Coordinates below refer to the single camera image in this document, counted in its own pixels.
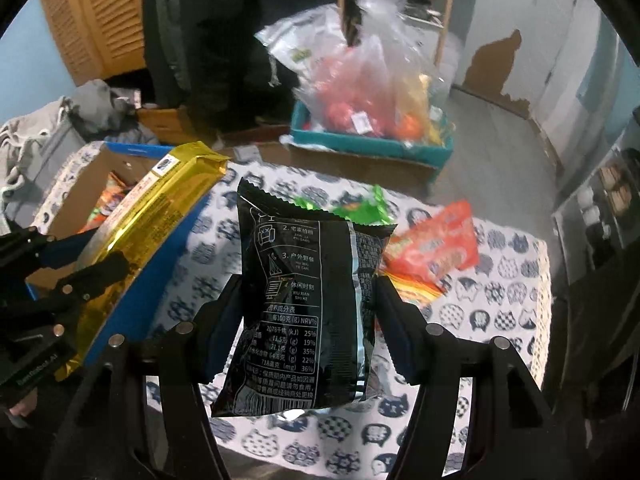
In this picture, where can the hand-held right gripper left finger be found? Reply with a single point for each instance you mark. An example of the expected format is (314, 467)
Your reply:
(225, 330)

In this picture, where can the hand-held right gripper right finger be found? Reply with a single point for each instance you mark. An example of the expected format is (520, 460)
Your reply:
(400, 330)

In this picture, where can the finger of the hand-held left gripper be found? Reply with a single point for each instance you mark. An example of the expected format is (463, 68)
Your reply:
(60, 252)
(95, 275)

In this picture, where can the blue-rimmed cardboard box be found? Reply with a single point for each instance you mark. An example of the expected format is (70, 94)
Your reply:
(65, 220)

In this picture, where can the orange peanut snack packet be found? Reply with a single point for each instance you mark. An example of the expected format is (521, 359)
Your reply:
(105, 210)

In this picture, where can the black snack packet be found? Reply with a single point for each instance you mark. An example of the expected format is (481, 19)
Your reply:
(300, 310)

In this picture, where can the long gold snack packet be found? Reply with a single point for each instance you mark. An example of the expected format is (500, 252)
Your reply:
(150, 210)

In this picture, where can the orange chips packet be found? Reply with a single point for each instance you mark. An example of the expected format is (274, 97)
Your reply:
(122, 182)

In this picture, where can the person's left hand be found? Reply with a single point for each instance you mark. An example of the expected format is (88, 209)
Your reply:
(22, 410)

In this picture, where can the red-yellow striped snack packet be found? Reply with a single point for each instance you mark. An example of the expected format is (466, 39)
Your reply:
(415, 287)

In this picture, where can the cat print tablecloth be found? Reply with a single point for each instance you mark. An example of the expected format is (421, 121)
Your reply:
(480, 320)

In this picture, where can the red-orange snack packet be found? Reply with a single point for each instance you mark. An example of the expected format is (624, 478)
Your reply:
(435, 250)

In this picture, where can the light grey hoodie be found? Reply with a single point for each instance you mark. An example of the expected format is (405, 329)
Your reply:
(30, 145)

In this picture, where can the green snack packet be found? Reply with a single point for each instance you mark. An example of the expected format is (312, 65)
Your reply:
(312, 205)
(365, 207)

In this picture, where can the dark grey clothes pile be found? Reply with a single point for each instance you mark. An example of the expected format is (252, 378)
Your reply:
(110, 110)

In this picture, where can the wooden crate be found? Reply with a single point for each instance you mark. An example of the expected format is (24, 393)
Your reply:
(170, 125)

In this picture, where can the brown cardboard box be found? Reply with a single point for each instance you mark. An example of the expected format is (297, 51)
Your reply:
(350, 167)

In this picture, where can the teal box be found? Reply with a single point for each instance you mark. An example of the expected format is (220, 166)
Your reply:
(350, 142)

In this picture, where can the metal shoe rack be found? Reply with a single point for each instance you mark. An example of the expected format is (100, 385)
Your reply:
(595, 200)

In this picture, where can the clear bag of oranges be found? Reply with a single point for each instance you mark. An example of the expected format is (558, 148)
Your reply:
(370, 95)

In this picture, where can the wooden louvered wardrobe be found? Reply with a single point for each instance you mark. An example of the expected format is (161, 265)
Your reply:
(95, 15)

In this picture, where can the black coat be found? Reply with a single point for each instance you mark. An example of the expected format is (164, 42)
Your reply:
(225, 35)

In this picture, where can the white printed bag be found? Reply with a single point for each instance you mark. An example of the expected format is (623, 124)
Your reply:
(300, 40)

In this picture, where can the wooden shelf rack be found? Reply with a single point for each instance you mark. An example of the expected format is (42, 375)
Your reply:
(445, 10)

